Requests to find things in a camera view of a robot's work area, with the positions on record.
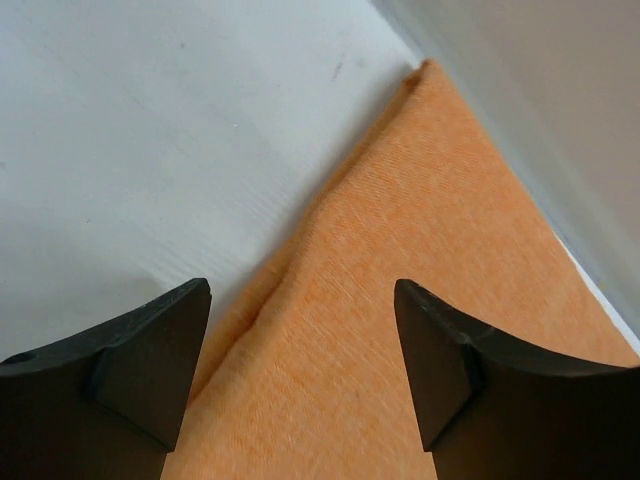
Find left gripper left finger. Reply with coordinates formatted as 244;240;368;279
1;278;211;479

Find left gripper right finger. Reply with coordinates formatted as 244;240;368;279
394;279;639;479

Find orange cloth placemat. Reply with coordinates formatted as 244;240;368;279
163;61;639;479

